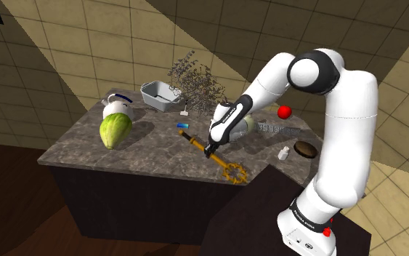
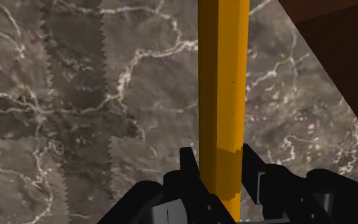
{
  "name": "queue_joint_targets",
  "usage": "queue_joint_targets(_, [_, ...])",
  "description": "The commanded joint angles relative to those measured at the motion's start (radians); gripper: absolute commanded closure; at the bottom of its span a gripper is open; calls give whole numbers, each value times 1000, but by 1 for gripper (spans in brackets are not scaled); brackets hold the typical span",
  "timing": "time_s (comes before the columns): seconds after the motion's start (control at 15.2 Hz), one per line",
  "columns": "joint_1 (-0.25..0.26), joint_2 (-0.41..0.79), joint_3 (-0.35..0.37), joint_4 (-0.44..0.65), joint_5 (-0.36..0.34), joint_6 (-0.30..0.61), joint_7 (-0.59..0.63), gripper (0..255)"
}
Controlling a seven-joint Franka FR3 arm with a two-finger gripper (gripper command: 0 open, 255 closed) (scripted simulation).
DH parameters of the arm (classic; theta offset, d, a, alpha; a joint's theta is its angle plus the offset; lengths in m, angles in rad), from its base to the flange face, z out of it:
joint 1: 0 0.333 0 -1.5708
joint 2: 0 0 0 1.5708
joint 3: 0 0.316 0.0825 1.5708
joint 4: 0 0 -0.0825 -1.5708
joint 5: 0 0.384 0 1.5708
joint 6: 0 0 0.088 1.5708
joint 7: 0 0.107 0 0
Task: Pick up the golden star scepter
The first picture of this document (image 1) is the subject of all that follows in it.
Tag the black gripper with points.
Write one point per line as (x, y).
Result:
(210, 148)

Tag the golden ornate key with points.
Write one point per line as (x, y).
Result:
(234, 172)

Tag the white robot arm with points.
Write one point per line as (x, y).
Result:
(345, 134)

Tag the small blue cylinder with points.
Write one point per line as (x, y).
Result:
(182, 125)

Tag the small white block with stem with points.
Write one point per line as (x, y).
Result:
(184, 112)

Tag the dry grey twig plant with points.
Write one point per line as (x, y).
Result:
(198, 87)

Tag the grey patterned flat strip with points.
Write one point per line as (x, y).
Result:
(278, 129)

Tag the small white bottle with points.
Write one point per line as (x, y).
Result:
(283, 153)

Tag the grey rectangular tub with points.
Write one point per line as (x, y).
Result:
(160, 95)

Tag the dark robot stand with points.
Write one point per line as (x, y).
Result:
(246, 220)

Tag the red apple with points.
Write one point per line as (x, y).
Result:
(284, 112)

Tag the dark brown round dish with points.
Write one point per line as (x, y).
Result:
(305, 149)

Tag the dark kitchen island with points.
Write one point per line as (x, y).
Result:
(137, 209)

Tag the green melon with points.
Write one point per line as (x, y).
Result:
(115, 129)

